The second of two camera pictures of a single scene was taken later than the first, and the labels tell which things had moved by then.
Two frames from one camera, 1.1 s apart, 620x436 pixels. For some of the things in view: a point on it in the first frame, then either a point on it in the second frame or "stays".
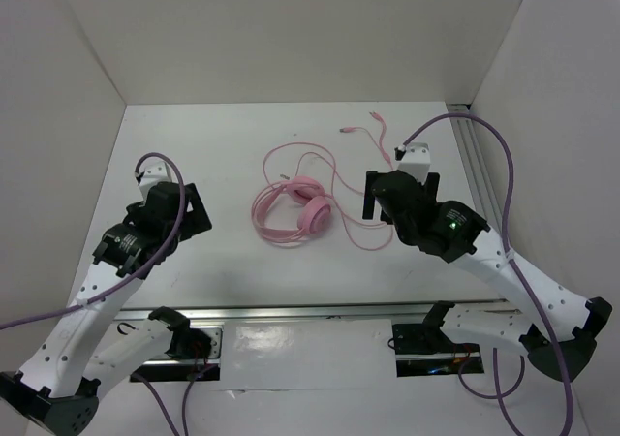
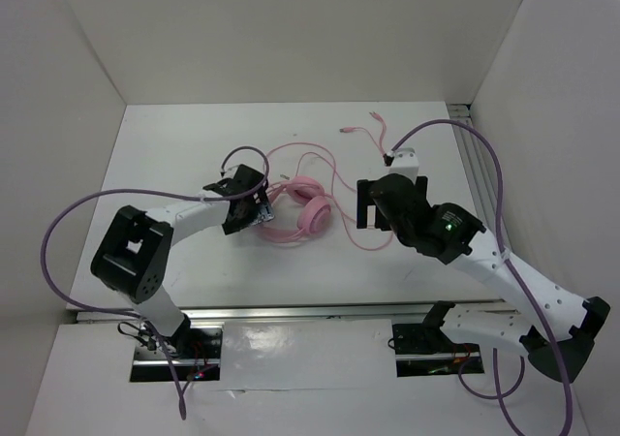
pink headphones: [312, 200] stays
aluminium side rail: [480, 169] stays
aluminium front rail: [338, 312] stays
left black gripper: [197, 219] -> [261, 212]
